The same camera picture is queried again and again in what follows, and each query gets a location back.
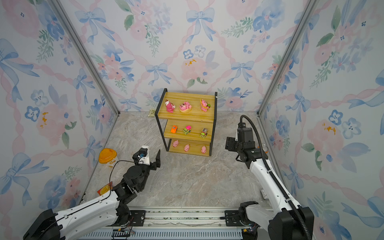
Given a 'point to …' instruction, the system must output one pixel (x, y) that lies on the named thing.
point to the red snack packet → (105, 189)
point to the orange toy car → (174, 129)
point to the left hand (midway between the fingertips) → (151, 148)
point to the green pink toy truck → (187, 129)
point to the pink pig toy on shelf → (175, 143)
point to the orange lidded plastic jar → (107, 155)
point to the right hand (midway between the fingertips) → (234, 139)
